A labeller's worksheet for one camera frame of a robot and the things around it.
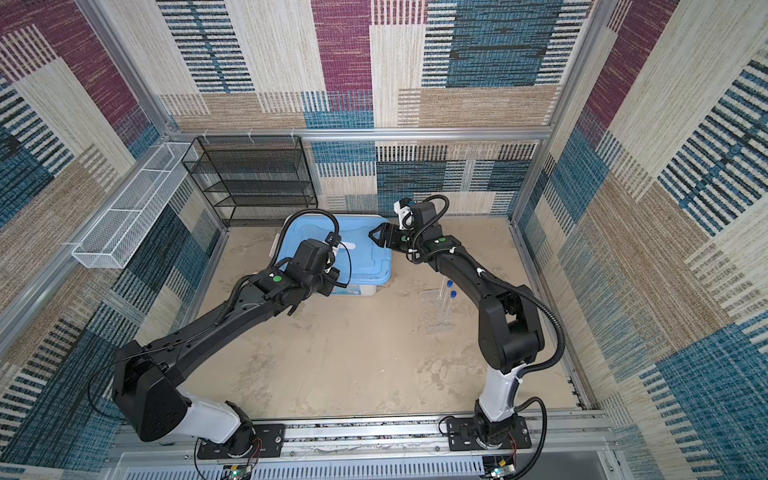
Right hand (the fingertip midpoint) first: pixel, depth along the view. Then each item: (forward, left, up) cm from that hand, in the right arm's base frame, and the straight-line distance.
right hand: (377, 239), depth 87 cm
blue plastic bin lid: (-5, +3, -3) cm, 7 cm away
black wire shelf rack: (+32, +45, -2) cm, 55 cm away
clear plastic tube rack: (-14, -17, -18) cm, 29 cm away
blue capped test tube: (-12, -20, -6) cm, 24 cm away
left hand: (-8, +14, +1) cm, 16 cm away
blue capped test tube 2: (-16, -20, -6) cm, 26 cm away
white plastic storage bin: (-6, +9, -17) cm, 20 cm away
